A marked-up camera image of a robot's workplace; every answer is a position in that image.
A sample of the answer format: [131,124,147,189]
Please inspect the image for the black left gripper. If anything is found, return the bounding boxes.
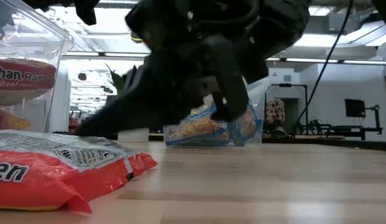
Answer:
[21,0,100,26]

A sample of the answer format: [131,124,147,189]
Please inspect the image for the labelled clear plastic bin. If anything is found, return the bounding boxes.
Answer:
[163,77,272,149]

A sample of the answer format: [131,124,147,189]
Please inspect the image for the red tool cart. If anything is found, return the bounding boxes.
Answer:
[68,110,82,133]

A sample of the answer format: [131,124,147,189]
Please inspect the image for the orange ramen noodle packet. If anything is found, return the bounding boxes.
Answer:
[0,129,159,215]

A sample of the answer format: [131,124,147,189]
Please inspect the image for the floral patterned cloth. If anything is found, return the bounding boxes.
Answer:
[266,99,286,125]

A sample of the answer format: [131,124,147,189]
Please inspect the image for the yellow noodle packet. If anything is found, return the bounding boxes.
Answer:
[0,107,31,131]

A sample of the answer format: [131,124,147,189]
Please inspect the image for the green snake plant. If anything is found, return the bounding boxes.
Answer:
[104,63,138,96]

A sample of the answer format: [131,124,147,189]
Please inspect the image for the clear plastic storage bin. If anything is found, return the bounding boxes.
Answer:
[0,0,74,133]

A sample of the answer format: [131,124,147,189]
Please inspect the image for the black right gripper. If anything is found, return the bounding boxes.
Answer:
[126,0,313,123]

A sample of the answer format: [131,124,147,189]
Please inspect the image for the black dome ceiling camera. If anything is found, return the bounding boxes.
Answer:
[129,30,144,44]

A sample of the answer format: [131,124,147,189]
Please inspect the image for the black monitor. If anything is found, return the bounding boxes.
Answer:
[344,98,367,118]

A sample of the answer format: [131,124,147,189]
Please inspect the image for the long ceiling light strip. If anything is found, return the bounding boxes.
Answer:
[60,52,386,66]

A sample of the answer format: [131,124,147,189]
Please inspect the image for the black cable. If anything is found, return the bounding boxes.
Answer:
[294,0,355,125]

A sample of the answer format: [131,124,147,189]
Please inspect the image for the black metal frame stand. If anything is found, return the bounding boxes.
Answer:
[264,83,309,134]

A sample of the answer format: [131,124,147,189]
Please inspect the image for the black low metal bench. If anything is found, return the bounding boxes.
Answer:
[291,123,384,141]

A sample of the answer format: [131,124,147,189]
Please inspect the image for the red Maruchan noodle packet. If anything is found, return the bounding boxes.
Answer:
[0,58,57,107]

